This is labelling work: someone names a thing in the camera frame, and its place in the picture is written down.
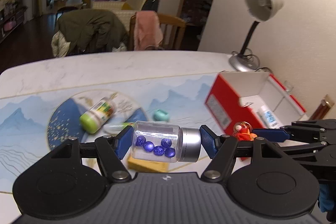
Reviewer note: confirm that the white desk lamp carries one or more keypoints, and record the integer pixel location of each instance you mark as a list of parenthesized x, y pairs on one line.
[(262, 2)]

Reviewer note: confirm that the clear glass cup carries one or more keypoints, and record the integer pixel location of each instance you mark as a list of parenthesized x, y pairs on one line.
[(288, 87)]

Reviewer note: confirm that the tall bottle brown contents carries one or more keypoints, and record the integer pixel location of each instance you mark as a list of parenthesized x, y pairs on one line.
[(319, 109)]

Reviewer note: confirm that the cluster of blue foil balls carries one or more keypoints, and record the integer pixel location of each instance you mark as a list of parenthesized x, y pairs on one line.
[(148, 146)]

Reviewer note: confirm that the blue printed table mat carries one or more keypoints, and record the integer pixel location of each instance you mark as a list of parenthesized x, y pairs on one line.
[(31, 119)]

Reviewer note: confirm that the slatted wooden chair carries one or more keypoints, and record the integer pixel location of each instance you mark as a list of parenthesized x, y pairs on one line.
[(172, 28)]

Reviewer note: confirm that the glass jar silver lid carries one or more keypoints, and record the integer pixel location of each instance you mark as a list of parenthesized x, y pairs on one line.
[(157, 130)]

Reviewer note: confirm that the white ointment tube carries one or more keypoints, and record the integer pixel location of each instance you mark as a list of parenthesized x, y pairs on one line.
[(270, 117)]

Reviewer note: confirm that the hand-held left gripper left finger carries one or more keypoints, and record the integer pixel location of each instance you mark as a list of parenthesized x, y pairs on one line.
[(123, 143)]

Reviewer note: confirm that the low dark TV cabinet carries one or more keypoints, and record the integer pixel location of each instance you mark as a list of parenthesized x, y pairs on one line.
[(11, 27)]

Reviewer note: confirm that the small yellow box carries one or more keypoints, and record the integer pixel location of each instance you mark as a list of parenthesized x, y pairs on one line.
[(147, 165)]

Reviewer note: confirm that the white quilted cloth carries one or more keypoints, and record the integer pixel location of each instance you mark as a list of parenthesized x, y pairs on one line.
[(60, 44)]

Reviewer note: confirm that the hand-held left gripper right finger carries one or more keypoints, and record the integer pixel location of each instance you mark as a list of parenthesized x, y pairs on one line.
[(208, 142)]

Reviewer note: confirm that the small teal case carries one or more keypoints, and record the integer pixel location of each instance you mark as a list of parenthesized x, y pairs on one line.
[(160, 115)]

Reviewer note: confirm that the olive green jacket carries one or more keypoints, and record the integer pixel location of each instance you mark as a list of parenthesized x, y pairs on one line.
[(89, 27)]

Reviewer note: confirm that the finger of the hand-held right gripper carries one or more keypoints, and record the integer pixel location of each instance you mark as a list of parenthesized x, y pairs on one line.
[(309, 150), (273, 134)]

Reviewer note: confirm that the pink bag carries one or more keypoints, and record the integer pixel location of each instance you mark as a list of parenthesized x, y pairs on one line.
[(9, 24)]

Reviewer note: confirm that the red cardboard box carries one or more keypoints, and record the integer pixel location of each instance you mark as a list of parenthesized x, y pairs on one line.
[(228, 87)]

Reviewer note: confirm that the green white pen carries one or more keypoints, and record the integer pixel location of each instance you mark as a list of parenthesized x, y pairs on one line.
[(113, 128)]

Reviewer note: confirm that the person's right hand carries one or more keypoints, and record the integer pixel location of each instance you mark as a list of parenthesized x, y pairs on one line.
[(328, 197)]

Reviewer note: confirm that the pink cloth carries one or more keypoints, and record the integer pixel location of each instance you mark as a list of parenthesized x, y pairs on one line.
[(147, 29)]

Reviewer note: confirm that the cream quilted sofa cover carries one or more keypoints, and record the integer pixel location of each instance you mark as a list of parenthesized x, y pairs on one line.
[(110, 7)]

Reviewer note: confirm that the green-lid plastic bottle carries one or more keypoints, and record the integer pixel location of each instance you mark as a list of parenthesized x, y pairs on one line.
[(99, 112)]

